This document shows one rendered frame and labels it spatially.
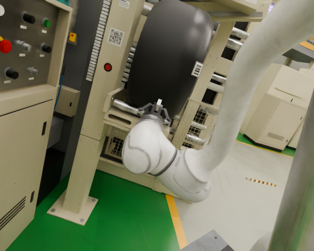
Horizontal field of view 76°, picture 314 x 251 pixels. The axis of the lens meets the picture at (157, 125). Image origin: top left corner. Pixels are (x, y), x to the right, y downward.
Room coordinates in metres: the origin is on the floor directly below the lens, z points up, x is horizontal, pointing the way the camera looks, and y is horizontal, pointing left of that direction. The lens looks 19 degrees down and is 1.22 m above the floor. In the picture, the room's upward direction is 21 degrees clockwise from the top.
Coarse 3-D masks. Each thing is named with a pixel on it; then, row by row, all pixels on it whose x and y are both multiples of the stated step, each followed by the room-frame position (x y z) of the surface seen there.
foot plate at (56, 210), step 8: (64, 192) 1.24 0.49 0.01; (88, 200) 1.25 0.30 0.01; (96, 200) 1.28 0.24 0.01; (56, 208) 1.08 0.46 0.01; (88, 208) 1.18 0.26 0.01; (56, 216) 1.03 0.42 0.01; (64, 216) 1.04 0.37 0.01; (72, 216) 1.07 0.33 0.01; (80, 216) 1.09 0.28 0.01; (88, 216) 1.11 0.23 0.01; (80, 224) 1.03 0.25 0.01
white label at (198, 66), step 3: (195, 63) 0.91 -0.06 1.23; (198, 63) 0.91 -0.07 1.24; (201, 63) 0.92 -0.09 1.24; (195, 66) 0.91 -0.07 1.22; (198, 66) 0.92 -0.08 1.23; (201, 66) 0.92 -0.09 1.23; (195, 69) 0.91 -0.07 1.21; (198, 69) 0.92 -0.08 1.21; (201, 69) 0.92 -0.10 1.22; (192, 72) 0.91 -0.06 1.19; (195, 72) 0.91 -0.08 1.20; (198, 72) 0.92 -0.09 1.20; (195, 75) 0.91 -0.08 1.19; (198, 75) 0.92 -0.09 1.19
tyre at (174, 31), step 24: (168, 0) 1.04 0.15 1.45; (144, 24) 0.96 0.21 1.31; (168, 24) 0.93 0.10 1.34; (192, 24) 0.96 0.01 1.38; (144, 48) 0.90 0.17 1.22; (168, 48) 0.90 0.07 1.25; (192, 48) 0.91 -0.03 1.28; (144, 72) 0.90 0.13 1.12; (168, 72) 0.90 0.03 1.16; (144, 96) 0.95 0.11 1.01; (168, 96) 0.93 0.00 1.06
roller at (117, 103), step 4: (116, 100) 1.04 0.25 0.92; (112, 104) 1.03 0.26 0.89; (116, 104) 1.02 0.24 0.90; (120, 104) 1.03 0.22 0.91; (124, 104) 1.03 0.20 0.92; (128, 104) 1.04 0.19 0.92; (120, 108) 1.03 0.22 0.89; (124, 108) 1.03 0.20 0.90; (128, 108) 1.03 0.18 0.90; (132, 108) 1.03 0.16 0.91; (136, 108) 1.04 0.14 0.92; (132, 112) 1.03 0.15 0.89; (136, 112) 1.03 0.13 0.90; (140, 116) 1.04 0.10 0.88; (172, 120) 1.05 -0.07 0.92; (164, 124) 1.04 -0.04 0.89
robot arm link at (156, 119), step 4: (144, 116) 0.60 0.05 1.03; (148, 116) 0.60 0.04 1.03; (152, 116) 0.61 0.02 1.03; (156, 116) 0.62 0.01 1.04; (140, 120) 0.58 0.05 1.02; (144, 120) 0.57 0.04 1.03; (148, 120) 0.57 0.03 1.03; (152, 120) 0.57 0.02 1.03; (156, 120) 0.59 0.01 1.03; (160, 120) 0.61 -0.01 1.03; (136, 124) 0.57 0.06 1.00; (160, 124) 0.59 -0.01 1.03; (160, 128) 0.57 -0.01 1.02
